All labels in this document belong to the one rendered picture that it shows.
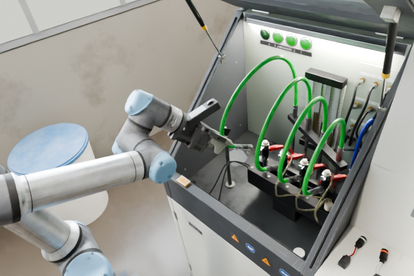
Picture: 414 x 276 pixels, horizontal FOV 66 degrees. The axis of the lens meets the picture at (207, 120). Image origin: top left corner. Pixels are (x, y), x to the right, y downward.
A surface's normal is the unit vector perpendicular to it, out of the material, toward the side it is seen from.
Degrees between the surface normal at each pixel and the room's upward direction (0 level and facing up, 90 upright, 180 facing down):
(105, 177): 67
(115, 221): 0
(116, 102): 90
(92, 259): 7
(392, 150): 76
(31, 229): 91
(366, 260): 0
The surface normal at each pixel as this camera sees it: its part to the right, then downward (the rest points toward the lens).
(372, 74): -0.69, 0.50
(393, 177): -0.70, 0.29
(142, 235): -0.11, -0.79
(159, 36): 0.62, 0.42
